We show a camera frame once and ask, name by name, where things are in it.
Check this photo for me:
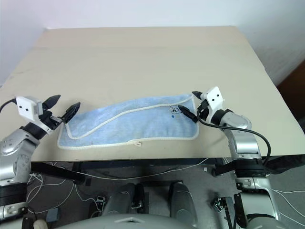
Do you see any light blue towel white trim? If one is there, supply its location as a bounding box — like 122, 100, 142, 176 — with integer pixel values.
57, 94, 200, 151

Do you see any small blue-grey box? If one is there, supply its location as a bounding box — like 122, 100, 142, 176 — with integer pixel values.
46, 208, 60, 223

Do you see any grey robot torso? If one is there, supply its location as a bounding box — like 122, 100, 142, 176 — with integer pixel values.
54, 213, 228, 229

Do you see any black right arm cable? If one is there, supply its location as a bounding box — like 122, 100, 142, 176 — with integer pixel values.
197, 112, 272, 166

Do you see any tangled white floor cable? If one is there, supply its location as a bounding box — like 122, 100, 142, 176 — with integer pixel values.
26, 173, 96, 214

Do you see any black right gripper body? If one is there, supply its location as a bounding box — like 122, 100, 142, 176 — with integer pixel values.
196, 100, 211, 122

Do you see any grey rounded robot leg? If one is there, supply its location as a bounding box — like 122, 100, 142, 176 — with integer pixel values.
103, 183, 145, 216
168, 181, 199, 218

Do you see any thin white cable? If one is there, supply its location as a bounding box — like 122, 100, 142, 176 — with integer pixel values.
82, 157, 212, 180

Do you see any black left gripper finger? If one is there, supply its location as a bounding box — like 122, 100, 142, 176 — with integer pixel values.
60, 102, 81, 124
42, 94, 61, 112

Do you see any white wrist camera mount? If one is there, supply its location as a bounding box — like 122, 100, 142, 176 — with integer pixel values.
200, 86, 225, 123
14, 95, 43, 119

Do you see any beige round object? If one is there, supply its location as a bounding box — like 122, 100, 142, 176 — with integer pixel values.
32, 219, 49, 229

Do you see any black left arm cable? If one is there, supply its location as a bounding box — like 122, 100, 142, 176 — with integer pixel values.
0, 98, 19, 113

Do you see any black metal floor clamp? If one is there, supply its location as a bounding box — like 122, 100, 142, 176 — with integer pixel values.
94, 195, 106, 209
212, 197, 228, 213

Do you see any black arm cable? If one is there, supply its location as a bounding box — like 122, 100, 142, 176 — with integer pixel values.
197, 112, 272, 166
0, 98, 19, 113

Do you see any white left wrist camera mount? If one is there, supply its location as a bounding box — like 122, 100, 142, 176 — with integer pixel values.
14, 95, 43, 119

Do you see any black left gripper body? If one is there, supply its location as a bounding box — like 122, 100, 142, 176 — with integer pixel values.
39, 110, 64, 131

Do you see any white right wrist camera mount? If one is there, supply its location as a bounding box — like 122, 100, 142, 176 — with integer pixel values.
200, 86, 225, 123

